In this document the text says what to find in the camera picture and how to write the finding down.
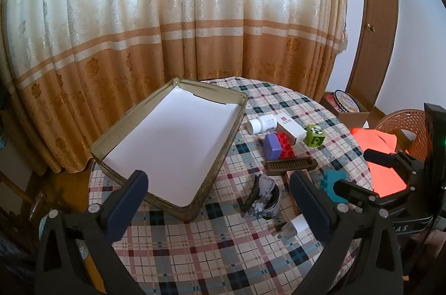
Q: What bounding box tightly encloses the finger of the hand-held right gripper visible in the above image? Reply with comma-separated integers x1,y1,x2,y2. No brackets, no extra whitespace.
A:
333,178,419,211
363,149,424,189

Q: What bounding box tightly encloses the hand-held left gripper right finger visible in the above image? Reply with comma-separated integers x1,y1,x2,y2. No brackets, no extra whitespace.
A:
289,170,406,295

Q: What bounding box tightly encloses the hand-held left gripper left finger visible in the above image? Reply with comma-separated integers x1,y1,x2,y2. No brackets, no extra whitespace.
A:
35,170,150,295

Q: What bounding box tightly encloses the teal toy block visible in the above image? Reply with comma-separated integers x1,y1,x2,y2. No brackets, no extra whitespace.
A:
321,170,349,203

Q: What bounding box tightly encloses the white charger plug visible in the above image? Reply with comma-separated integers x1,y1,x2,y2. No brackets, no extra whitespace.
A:
277,214,307,241

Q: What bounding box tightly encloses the brown comb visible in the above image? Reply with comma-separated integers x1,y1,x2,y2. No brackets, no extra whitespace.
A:
266,157,313,176

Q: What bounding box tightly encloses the red toy brick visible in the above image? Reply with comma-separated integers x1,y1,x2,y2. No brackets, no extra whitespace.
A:
275,133,297,159

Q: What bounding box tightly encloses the green toy block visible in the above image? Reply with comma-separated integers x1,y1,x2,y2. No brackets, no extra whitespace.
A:
303,124,324,147

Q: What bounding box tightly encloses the golden rectangular tin box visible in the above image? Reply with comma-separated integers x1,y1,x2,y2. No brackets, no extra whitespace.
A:
90,78,249,222

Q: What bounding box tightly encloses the purple block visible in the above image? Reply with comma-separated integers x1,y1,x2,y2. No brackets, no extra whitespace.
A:
263,134,283,159

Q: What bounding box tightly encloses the white red medicine box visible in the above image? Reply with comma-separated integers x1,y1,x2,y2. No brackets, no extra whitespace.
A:
275,114,307,146

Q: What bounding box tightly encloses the white pill bottle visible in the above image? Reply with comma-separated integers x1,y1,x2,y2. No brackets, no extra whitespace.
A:
247,116,278,134

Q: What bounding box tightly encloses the orange cloth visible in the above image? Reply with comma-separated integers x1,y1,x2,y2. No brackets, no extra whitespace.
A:
350,128,408,198

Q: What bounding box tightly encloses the cardboard box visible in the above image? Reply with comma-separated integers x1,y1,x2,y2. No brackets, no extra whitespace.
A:
321,91,370,123

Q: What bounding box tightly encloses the white paper lining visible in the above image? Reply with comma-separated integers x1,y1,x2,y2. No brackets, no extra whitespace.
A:
103,86,243,208

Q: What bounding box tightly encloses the round cookie tin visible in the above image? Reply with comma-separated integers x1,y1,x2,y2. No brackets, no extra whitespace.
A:
333,89,359,113

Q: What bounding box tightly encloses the plaid tablecloth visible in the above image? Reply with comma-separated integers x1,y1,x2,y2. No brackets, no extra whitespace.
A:
89,76,373,295

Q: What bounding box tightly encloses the wooden chair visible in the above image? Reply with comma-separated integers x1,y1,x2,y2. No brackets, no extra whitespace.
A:
0,170,46,222

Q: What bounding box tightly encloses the brown wooden door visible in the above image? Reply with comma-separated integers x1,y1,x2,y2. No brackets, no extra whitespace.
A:
345,0,399,109

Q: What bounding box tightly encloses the curtain tieback tassel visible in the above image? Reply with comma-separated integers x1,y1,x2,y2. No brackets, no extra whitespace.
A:
340,0,354,53

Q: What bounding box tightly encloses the cream orange curtain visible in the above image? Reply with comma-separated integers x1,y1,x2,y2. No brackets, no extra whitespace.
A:
0,0,351,173

